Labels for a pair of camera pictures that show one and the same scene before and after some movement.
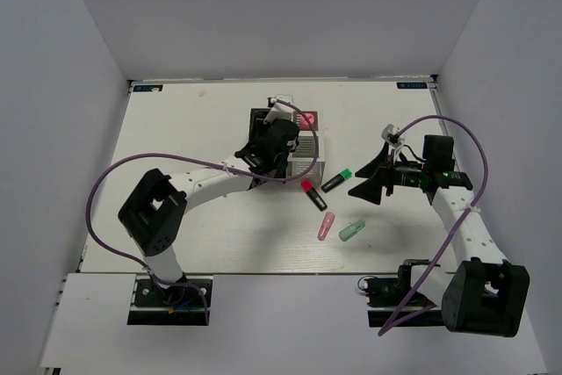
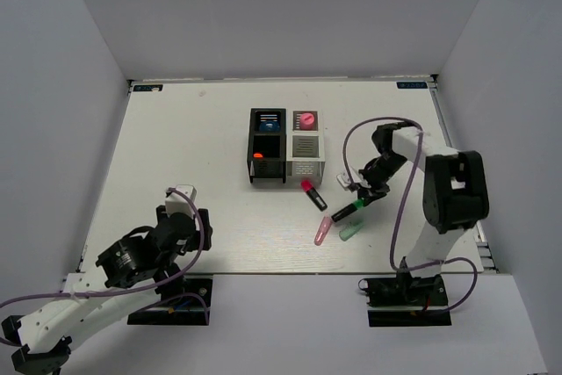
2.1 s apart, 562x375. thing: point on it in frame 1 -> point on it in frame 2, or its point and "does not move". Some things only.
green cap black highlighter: (344, 176) -> (355, 205)
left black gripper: (255, 142) -> (202, 238)
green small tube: (345, 234) does not move
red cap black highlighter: (313, 194) does not move
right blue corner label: (412, 85) does not move
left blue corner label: (147, 88) does not move
